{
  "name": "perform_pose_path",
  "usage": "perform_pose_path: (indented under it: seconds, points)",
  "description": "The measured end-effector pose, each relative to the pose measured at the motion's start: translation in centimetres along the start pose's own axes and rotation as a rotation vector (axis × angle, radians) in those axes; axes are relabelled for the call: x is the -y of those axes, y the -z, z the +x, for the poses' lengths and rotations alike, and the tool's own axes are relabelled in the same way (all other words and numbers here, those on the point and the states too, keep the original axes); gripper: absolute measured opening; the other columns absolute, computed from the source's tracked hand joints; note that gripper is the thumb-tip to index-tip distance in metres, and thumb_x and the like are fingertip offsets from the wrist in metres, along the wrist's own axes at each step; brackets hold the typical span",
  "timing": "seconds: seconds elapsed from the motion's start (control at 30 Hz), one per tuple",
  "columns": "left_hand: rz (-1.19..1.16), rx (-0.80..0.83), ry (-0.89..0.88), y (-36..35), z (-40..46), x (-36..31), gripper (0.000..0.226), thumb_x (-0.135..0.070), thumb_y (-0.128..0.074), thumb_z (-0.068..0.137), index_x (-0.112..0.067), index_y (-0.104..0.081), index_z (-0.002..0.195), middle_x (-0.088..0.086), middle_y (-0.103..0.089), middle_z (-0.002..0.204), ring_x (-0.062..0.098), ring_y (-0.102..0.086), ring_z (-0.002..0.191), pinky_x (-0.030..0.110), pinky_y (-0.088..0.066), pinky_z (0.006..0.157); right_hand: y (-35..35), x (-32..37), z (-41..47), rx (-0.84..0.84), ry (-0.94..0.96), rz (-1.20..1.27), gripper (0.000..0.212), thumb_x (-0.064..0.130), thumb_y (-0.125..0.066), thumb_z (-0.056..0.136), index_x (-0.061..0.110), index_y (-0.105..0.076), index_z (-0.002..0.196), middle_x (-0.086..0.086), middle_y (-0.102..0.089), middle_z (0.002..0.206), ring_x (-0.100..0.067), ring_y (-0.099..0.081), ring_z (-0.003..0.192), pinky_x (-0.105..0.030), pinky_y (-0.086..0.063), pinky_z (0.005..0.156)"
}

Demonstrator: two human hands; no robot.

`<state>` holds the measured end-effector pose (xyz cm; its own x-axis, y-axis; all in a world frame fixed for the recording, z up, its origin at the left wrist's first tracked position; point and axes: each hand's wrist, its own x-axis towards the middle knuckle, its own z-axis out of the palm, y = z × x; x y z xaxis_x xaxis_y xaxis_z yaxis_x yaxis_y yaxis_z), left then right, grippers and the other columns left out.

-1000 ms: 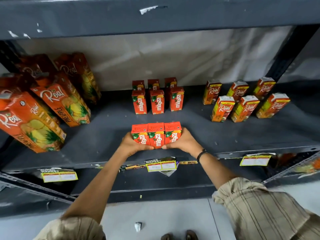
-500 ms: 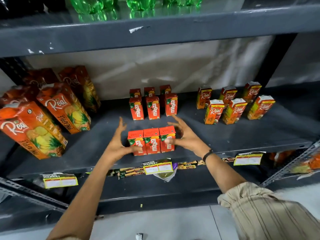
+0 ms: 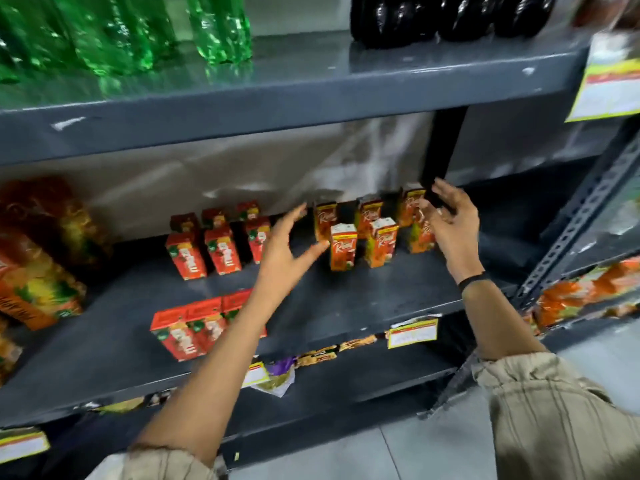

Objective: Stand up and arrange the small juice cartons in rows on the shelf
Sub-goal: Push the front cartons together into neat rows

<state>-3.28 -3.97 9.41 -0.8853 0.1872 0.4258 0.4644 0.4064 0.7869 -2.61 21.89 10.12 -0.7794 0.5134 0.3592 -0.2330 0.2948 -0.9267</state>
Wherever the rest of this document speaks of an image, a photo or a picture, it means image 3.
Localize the red Maaza cartons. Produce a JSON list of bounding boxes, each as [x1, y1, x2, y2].
[[165, 200, 273, 281]]

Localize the orange snack packet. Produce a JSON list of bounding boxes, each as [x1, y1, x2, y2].
[[532, 257, 640, 328]]

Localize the person's right forearm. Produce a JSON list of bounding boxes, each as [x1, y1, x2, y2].
[[459, 277, 549, 363]]

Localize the red Maaza carton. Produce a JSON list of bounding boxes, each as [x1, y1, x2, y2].
[[221, 289, 269, 341], [185, 297, 229, 353], [149, 307, 206, 363]]

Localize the yellow shelf price tag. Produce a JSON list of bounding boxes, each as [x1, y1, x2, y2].
[[0, 428, 51, 465], [387, 318, 439, 349], [242, 362, 271, 388], [566, 32, 640, 123]]

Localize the brown drink bottle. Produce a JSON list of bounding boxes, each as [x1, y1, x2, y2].
[[572, 0, 640, 31]]

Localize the yellow green torn sticker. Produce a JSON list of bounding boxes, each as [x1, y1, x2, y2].
[[95, 397, 146, 415]]

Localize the black wristband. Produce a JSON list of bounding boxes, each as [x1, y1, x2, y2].
[[457, 272, 493, 295]]

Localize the grey metal shelf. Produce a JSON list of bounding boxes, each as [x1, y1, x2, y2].
[[0, 29, 596, 468]]

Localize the person's left hand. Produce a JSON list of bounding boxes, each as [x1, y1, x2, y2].
[[252, 202, 331, 301]]

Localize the beige plaid shirt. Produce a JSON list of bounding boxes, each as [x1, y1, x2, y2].
[[85, 352, 640, 480]]

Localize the grey perforated metal rack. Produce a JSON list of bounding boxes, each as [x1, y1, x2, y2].
[[417, 109, 640, 421]]

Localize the person's left forearm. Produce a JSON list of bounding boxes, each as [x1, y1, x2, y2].
[[132, 289, 291, 468]]

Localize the person's right hand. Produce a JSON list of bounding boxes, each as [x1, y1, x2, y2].
[[419, 177, 485, 285]]

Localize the large Real pineapple juice cartons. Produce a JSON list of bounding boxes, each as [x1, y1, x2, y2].
[[0, 177, 111, 385]]

